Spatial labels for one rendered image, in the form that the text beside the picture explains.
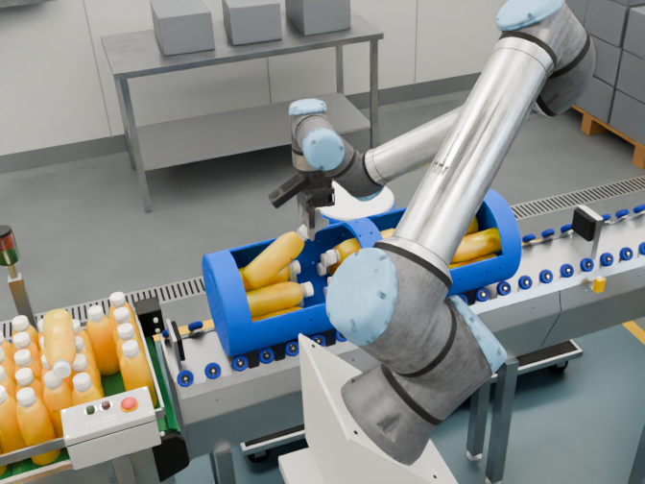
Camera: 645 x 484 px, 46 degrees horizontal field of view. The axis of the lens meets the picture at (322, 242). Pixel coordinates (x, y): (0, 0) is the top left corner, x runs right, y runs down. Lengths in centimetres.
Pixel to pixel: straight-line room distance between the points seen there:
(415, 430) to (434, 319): 22
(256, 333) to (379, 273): 83
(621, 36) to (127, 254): 333
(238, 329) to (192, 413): 29
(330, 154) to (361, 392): 60
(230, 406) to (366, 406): 82
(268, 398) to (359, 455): 85
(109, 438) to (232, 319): 41
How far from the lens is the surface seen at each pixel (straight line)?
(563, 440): 326
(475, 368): 134
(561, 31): 147
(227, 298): 193
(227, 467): 236
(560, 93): 155
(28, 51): 525
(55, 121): 541
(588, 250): 257
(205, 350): 219
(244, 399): 213
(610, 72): 541
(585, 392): 348
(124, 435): 182
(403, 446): 137
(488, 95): 138
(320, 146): 172
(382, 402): 135
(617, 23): 531
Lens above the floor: 235
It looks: 33 degrees down
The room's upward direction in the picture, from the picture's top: 3 degrees counter-clockwise
